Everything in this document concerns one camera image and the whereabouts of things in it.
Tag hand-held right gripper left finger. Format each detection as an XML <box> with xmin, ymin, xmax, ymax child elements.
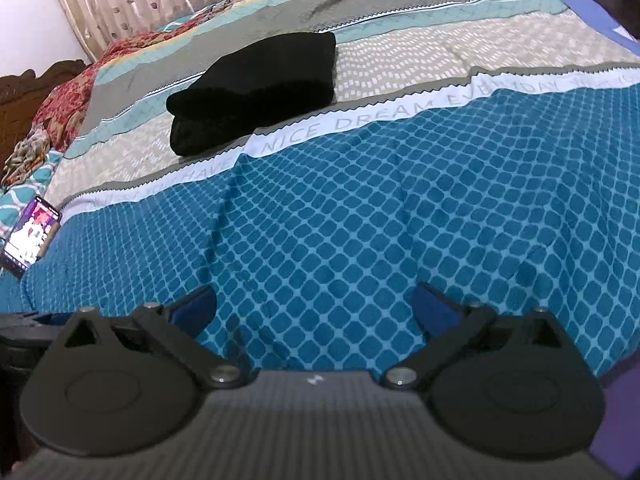
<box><xmin>53</xmin><ymin>284</ymin><xmax>246</xmax><ymax>391</ymax></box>

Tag multicolour floral cloth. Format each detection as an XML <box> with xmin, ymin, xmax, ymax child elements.
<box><xmin>0</xmin><ymin>125</ymin><xmax>53</xmax><ymax>188</ymax></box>

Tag carved wooden headboard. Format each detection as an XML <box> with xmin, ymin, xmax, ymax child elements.
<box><xmin>0</xmin><ymin>59</ymin><xmax>88</xmax><ymax>171</ymax></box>

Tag person's purple clothing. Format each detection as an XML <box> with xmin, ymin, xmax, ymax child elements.
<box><xmin>587</xmin><ymin>345</ymin><xmax>640</xmax><ymax>480</ymax></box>

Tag teal white patterned pillow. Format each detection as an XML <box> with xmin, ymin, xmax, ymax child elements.
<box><xmin>0</xmin><ymin>152</ymin><xmax>63</xmax><ymax>246</ymax></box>

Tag beige leaf print curtain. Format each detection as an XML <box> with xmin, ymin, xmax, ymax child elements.
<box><xmin>42</xmin><ymin>0</ymin><xmax>363</xmax><ymax>63</ymax></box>

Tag teal patterned bed sheet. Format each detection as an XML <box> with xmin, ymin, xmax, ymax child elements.
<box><xmin>0</xmin><ymin>0</ymin><xmax>640</xmax><ymax>376</ymax></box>

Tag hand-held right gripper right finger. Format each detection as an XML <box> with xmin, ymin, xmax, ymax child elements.
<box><xmin>382</xmin><ymin>281</ymin><xmax>576</xmax><ymax>391</ymax></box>

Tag red floral blanket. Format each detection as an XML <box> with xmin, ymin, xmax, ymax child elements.
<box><xmin>32</xmin><ymin>30</ymin><xmax>193</xmax><ymax>151</ymax></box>

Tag smartphone with lit screen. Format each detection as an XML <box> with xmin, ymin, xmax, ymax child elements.
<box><xmin>0</xmin><ymin>195</ymin><xmax>63</xmax><ymax>281</ymax></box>

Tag black pants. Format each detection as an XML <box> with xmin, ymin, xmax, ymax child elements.
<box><xmin>166</xmin><ymin>32</ymin><xmax>337</xmax><ymax>157</ymax></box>

